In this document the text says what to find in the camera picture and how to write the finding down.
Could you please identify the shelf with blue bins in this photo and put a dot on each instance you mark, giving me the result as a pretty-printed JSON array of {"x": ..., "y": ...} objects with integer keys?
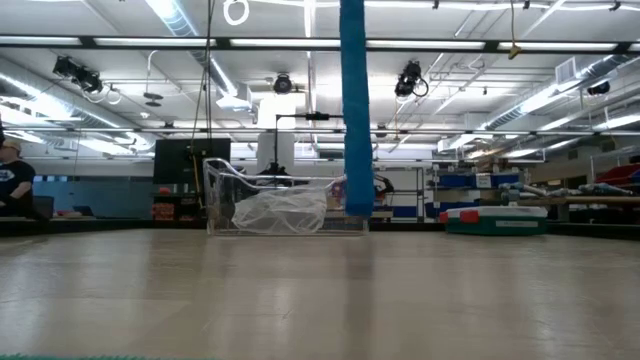
[{"x": 460, "y": 181}]

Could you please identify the black overhead light bar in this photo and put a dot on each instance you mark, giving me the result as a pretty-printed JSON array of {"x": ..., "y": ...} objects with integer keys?
[{"x": 492, "y": 46}]

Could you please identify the wooden workbench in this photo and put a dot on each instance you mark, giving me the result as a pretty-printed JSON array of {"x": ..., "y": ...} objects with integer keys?
[{"x": 600, "y": 200}]

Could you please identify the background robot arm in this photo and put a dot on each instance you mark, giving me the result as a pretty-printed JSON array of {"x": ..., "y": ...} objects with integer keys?
[{"x": 384, "y": 186}]

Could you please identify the black ceiling camera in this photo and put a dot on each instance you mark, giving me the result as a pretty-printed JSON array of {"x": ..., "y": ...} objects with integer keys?
[
  {"x": 282, "y": 84},
  {"x": 80, "y": 75},
  {"x": 407, "y": 80}
]

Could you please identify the black aluminium table frame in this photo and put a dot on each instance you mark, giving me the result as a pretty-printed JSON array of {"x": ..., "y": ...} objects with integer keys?
[{"x": 100, "y": 227}]

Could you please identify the teal marker pack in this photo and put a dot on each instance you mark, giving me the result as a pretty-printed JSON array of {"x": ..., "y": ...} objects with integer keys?
[{"x": 495, "y": 225}]

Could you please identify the black monitor screen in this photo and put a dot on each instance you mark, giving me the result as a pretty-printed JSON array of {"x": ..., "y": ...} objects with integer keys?
[{"x": 175, "y": 160}]

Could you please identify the blue elastic bandage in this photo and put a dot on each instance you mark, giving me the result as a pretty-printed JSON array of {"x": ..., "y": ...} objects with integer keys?
[{"x": 356, "y": 125}]

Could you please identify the red storage crates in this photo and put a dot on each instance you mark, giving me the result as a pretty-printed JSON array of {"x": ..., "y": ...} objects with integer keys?
[{"x": 162, "y": 211}]

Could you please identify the clear plastic bag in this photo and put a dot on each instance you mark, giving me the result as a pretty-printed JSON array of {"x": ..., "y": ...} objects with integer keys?
[{"x": 280, "y": 210}]

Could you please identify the silver ventilation duct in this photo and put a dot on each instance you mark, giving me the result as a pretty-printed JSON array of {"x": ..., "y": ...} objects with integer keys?
[{"x": 545, "y": 97}]

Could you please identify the person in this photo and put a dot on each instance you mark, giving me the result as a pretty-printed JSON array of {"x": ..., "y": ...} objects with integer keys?
[{"x": 15, "y": 185}]

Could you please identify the clear plastic bin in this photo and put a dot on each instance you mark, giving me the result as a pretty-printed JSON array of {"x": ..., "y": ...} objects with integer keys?
[{"x": 212, "y": 200}]

